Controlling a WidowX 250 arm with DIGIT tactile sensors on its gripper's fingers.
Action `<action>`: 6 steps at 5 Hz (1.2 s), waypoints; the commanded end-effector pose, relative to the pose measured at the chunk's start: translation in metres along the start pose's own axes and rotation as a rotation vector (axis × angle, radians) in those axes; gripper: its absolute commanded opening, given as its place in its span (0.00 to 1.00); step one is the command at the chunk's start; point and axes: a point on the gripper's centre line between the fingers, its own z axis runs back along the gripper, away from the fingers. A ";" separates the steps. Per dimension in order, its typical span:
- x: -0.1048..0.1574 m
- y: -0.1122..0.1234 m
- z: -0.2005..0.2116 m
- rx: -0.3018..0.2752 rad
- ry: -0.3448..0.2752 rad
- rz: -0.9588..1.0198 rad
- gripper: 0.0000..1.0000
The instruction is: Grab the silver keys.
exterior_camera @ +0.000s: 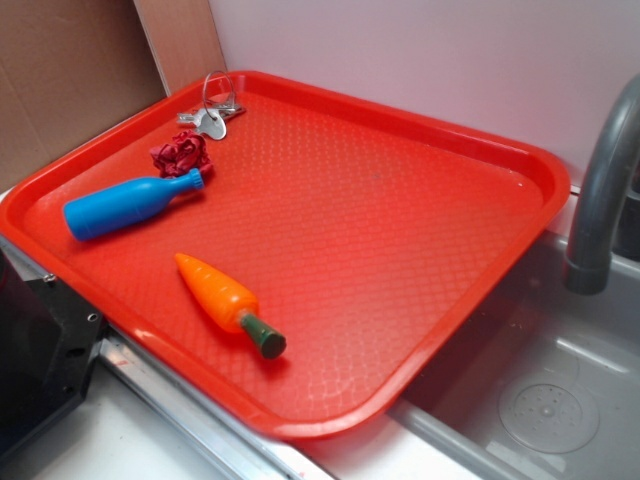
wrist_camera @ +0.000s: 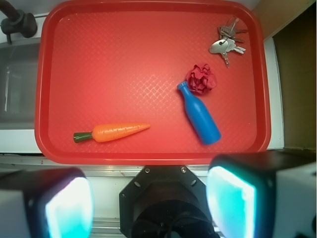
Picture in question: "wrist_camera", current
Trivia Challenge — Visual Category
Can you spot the blue plastic toy bottle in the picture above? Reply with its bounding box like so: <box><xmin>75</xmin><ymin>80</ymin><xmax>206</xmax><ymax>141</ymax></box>
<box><xmin>177</xmin><ymin>81</ymin><xmax>221</xmax><ymax>145</ymax></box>

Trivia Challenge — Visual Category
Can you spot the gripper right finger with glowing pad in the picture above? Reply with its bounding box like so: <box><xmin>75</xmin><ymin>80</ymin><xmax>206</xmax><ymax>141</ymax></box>
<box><xmin>206</xmin><ymin>151</ymin><xmax>317</xmax><ymax>238</ymax></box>

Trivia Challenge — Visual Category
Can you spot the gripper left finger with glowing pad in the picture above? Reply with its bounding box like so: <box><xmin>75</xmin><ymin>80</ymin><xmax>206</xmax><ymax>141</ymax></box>
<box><xmin>0</xmin><ymin>167</ymin><xmax>94</xmax><ymax>238</ymax></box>

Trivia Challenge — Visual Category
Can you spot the red plastic tray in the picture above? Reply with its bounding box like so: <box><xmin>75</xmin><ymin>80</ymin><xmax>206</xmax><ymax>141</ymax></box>
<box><xmin>35</xmin><ymin>0</ymin><xmax>271</xmax><ymax>166</ymax></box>

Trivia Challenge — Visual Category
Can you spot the orange toy carrot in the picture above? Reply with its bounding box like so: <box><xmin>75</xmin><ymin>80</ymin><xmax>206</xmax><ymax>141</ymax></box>
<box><xmin>73</xmin><ymin>122</ymin><xmax>151</xmax><ymax>143</ymax></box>

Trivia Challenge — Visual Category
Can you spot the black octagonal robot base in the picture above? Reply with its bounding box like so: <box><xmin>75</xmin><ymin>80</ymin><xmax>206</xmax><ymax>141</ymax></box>
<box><xmin>119</xmin><ymin>166</ymin><xmax>220</xmax><ymax>238</ymax></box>

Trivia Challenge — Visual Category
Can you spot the stainless steel sink basin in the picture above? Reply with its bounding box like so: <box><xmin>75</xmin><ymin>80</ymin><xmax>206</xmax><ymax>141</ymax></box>
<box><xmin>0</xmin><ymin>40</ymin><xmax>40</xmax><ymax>130</ymax></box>

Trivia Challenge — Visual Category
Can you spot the silver key bunch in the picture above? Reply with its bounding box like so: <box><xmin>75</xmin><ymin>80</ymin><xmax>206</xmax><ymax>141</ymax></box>
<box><xmin>209</xmin><ymin>16</ymin><xmax>248</xmax><ymax>67</ymax></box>

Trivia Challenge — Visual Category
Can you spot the crumpled red paper ball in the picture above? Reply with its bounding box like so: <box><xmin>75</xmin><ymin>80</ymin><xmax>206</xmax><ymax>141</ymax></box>
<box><xmin>185</xmin><ymin>63</ymin><xmax>217</xmax><ymax>95</ymax></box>

